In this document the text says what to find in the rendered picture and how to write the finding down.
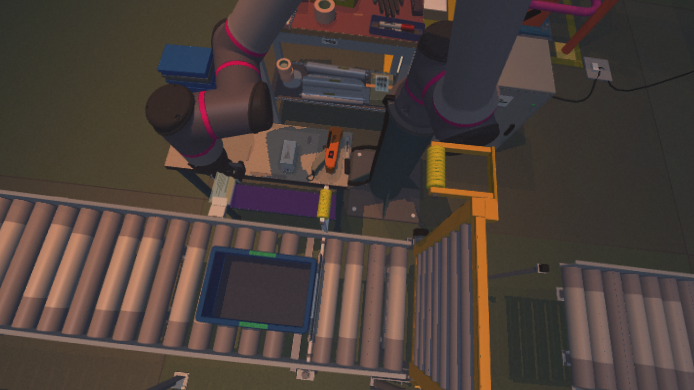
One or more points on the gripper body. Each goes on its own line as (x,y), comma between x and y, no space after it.
(217,164)

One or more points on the white label plate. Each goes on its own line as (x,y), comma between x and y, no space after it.
(221,192)

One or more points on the purple label holder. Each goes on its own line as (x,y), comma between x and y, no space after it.
(276,200)

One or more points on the grey tray plate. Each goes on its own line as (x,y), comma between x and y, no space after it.
(303,152)

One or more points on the blue tote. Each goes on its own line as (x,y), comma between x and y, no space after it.
(206,303)

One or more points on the grey roller conveyor lane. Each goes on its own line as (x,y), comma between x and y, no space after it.
(108,271)

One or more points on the grey stop flap bar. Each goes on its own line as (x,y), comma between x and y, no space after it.
(316,293)

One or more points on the black gate toggle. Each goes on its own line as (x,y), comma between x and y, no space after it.
(420,233)

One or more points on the yellow walk-through roller gate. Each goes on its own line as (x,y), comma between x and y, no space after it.
(480,303)

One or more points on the short grey roller conveyor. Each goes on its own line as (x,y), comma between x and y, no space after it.
(629,325)

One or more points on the small grey device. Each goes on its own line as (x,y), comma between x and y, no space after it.
(288,153)

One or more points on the blue box stack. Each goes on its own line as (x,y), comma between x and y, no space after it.
(185,65)

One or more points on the orange hand tool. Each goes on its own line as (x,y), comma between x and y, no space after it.
(332,152)

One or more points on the brown tape roll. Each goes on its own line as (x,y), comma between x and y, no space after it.
(285,69)
(324,11)

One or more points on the grey cylinder bundle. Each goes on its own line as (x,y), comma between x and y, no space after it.
(333,84)

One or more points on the blue-grey shelf bench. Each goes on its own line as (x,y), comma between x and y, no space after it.
(347,46)

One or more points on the blue tool case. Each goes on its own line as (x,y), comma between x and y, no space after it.
(396,27)

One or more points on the grey cabinet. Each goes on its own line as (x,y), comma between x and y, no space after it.
(528,76)

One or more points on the small sensor on rod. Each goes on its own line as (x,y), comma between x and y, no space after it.
(542,268)

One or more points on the dark green floor mat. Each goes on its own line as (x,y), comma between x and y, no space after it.
(534,341)

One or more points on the magenta pipe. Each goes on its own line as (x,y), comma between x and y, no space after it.
(564,6)

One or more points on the grey floor socket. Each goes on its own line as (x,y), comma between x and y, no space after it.
(597,69)

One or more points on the red pipe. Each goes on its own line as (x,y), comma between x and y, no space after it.
(588,27)

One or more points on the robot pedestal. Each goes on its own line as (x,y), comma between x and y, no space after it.
(396,162)

